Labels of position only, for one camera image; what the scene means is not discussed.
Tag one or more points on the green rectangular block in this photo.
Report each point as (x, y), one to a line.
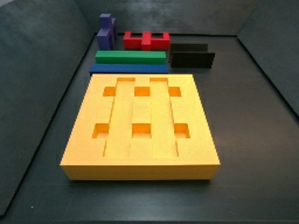
(130, 57)

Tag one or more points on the yellow slotted board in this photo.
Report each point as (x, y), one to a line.
(140, 130)

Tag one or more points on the black front slab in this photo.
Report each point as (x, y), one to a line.
(192, 59)

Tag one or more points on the black slab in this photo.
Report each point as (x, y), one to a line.
(192, 59)
(188, 47)

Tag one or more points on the blue flat bar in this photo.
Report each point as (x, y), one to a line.
(128, 69)

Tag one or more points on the black rear slab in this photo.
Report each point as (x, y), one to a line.
(188, 47)

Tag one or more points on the red cross-shaped block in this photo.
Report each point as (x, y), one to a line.
(147, 42)

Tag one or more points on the purple stepped block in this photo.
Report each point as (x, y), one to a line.
(107, 34)

